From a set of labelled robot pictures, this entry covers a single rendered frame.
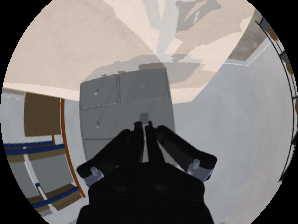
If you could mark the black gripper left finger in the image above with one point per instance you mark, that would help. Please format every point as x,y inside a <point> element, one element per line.
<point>114,153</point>

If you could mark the dark grey drawer front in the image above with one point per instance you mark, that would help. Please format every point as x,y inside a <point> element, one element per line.
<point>166,156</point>
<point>152,86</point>
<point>105,95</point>
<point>92,148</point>
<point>160,112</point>
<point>104,119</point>

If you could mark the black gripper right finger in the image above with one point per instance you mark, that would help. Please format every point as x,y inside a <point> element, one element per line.
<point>193,161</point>

